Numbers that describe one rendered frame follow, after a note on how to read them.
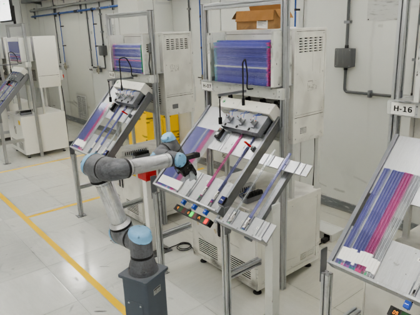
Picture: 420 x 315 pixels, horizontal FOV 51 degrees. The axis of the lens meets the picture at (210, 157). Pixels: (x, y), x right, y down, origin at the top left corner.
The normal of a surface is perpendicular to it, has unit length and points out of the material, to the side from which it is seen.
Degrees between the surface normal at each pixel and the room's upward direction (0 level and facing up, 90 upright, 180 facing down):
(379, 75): 90
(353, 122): 89
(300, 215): 90
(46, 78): 90
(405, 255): 44
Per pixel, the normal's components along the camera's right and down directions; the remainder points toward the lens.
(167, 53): 0.63, 0.19
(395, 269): -0.57, -0.54
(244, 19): -0.74, 0.05
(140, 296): -0.51, 0.25
